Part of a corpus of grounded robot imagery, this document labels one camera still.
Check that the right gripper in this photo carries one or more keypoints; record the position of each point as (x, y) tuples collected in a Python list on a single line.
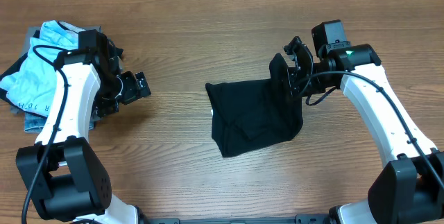
[(297, 66)]

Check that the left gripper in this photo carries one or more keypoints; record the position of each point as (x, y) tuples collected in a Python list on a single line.
[(134, 92)]

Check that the black t-shirt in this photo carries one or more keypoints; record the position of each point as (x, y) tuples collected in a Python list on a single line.
[(254, 114)]

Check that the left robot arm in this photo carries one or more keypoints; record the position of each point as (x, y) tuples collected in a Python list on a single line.
[(65, 179)]

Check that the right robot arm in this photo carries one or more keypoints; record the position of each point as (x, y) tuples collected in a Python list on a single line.
[(410, 187)]

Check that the light blue folded t-shirt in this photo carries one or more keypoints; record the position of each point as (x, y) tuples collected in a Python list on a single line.
[(34, 84)]

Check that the folded blue jeans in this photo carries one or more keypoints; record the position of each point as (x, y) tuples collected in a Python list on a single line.
[(33, 123)]

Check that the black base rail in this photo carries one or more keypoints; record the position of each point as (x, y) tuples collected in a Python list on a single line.
[(236, 220)]

